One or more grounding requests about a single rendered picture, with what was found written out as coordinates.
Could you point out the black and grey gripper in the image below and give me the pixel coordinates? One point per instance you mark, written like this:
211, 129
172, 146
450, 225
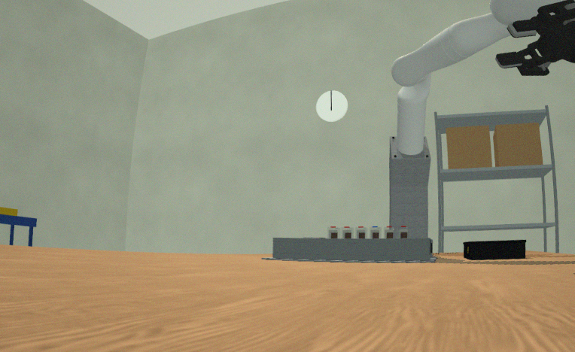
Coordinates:
549, 44

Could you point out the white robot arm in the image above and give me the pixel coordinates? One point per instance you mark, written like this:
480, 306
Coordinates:
454, 44

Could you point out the black parts tray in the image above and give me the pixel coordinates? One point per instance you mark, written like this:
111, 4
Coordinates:
512, 249

